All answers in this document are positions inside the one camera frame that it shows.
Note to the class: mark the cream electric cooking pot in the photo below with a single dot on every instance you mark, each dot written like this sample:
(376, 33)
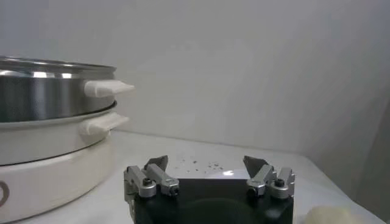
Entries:
(45, 182)

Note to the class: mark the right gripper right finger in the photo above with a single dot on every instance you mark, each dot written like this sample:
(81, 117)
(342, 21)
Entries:
(262, 179)

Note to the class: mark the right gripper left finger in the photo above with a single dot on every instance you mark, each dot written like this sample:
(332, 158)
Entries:
(143, 178)

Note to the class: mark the stainless steel steamer basket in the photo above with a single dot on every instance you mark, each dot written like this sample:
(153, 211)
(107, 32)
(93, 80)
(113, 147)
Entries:
(45, 97)

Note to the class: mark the white steamed baozi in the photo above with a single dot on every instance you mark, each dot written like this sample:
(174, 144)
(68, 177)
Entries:
(332, 216)

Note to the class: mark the scattered dark crumbs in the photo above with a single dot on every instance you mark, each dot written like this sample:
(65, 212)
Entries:
(215, 165)

